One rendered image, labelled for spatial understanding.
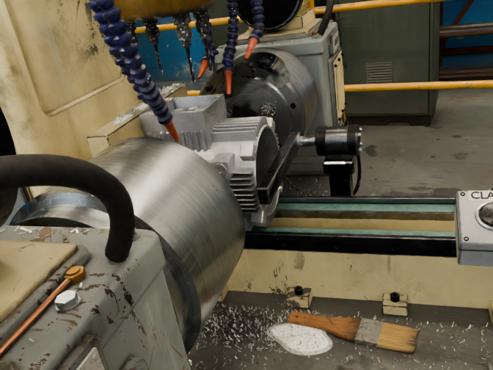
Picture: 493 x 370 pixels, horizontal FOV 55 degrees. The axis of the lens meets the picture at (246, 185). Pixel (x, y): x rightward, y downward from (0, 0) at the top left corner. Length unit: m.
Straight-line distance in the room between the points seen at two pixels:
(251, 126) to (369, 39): 3.09
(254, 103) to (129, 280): 0.71
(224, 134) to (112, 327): 0.49
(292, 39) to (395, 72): 2.65
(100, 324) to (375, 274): 0.56
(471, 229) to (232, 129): 0.41
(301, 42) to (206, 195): 0.71
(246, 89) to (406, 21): 2.83
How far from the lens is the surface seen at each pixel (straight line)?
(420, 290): 0.84
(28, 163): 0.28
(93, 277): 0.37
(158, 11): 0.74
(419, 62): 3.83
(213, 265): 0.55
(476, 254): 0.58
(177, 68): 6.95
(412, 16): 3.77
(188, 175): 0.57
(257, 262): 0.86
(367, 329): 0.80
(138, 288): 0.38
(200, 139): 0.80
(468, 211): 0.58
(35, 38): 0.86
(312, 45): 1.20
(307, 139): 0.94
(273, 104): 1.02
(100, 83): 0.98
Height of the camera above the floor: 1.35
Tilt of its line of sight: 25 degrees down
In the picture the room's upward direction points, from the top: 10 degrees counter-clockwise
